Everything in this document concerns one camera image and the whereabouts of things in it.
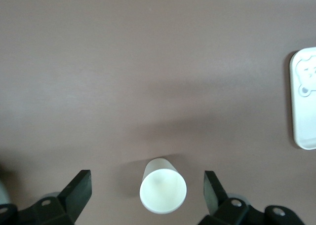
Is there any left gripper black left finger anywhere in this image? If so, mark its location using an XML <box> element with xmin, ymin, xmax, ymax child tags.
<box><xmin>0</xmin><ymin>170</ymin><xmax>92</xmax><ymax>225</ymax></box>

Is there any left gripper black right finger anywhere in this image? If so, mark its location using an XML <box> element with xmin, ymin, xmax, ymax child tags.
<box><xmin>197</xmin><ymin>170</ymin><xmax>305</xmax><ymax>225</ymax></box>

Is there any white IKEA cup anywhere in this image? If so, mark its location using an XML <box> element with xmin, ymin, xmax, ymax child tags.
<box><xmin>139</xmin><ymin>157</ymin><xmax>188</xmax><ymax>215</ymax></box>

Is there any brown table cover sheet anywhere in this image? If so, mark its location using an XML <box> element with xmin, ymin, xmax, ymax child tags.
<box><xmin>0</xmin><ymin>0</ymin><xmax>316</xmax><ymax>225</ymax></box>

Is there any cream tray with bear print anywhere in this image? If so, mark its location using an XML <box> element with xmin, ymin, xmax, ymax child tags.
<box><xmin>289</xmin><ymin>46</ymin><xmax>316</xmax><ymax>150</ymax></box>

